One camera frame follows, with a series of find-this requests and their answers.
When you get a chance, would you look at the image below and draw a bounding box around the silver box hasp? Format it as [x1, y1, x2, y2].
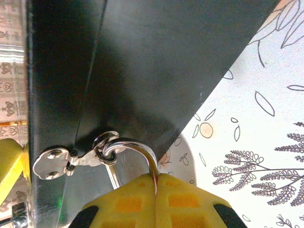
[32, 130, 121, 180]

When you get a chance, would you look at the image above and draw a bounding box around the dark box with starry painting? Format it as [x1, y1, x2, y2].
[25, 0, 283, 228]

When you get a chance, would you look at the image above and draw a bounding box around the brass padlock with steel shackle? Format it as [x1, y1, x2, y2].
[102, 137, 159, 190]

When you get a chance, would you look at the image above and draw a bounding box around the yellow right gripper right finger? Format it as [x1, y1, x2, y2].
[155, 172, 249, 228]

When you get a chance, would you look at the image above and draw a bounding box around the gold wire stand, wooden base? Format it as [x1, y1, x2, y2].
[0, 120, 27, 127]

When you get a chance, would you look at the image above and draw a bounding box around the floral patterned tablecloth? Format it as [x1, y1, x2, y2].
[156, 0, 304, 228]

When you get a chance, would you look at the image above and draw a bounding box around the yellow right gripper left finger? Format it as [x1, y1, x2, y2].
[71, 173, 158, 228]

